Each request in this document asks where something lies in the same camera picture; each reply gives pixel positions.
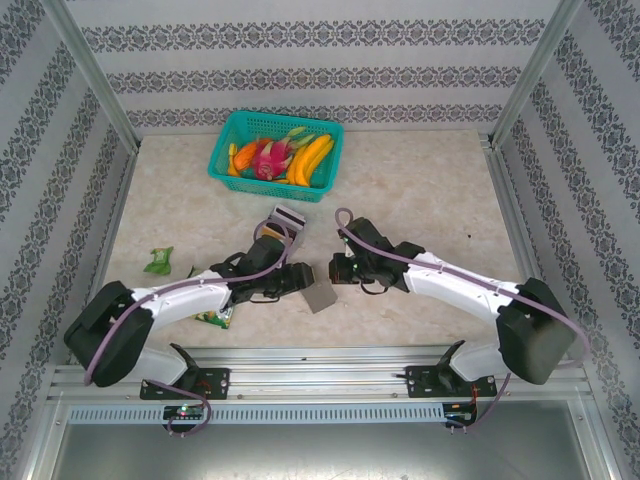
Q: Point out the brown print card stack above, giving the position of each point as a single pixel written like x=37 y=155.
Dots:
x=272 y=233

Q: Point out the clear acrylic card holder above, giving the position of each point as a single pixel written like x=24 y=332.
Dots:
x=296 y=240

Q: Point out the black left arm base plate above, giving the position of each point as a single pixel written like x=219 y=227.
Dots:
x=215 y=382

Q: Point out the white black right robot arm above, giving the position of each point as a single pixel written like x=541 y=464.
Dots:
x=450 y=290

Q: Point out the teal plastic basket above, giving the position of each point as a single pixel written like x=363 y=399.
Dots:
x=240 y=125

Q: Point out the orange fruit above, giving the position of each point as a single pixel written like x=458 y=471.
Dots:
x=245 y=156

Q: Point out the green yellow snack bag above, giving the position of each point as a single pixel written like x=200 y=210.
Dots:
x=217 y=317

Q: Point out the white credit card stack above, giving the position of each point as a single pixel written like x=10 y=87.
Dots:
x=289 y=215

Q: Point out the aluminium mounting rail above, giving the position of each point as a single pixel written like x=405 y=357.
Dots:
x=320 y=375

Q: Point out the aluminium frame post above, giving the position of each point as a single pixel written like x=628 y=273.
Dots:
x=96 y=75
x=534 y=75

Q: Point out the yellow banana bunch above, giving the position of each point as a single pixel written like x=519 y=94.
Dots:
x=307 y=162

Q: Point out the small green snack packet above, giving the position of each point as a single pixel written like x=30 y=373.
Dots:
x=159 y=260

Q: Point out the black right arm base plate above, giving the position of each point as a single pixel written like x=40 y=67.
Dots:
x=417 y=382

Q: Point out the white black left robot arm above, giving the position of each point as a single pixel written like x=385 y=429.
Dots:
x=185 y=295

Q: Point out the small yellow fruit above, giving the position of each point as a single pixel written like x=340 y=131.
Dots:
x=232 y=149

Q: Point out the pink dragon fruit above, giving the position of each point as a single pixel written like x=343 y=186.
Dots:
x=267 y=160

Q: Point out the aluminium side rail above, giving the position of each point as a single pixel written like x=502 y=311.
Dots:
x=105 y=260
x=528 y=250

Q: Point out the grey metal panel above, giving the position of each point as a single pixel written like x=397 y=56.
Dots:
x=320 y=450

